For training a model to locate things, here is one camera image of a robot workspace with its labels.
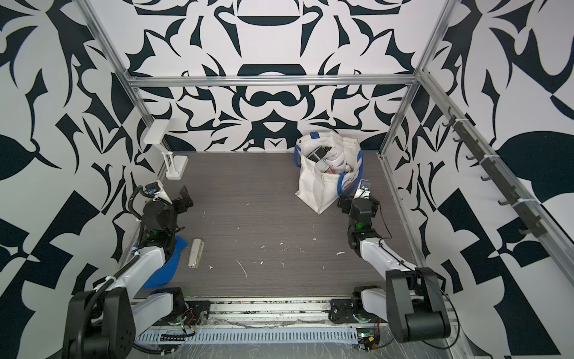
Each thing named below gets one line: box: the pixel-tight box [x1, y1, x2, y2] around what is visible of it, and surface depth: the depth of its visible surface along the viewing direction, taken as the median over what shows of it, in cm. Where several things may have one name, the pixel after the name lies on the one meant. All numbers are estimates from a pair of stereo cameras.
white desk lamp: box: [143, 118, 189, 181], surface depth 104 cm
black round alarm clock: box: [305, 145, 333, 164], surface depth 101 cm
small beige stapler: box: [188, 237, 205, 269], surface depth 86 cm
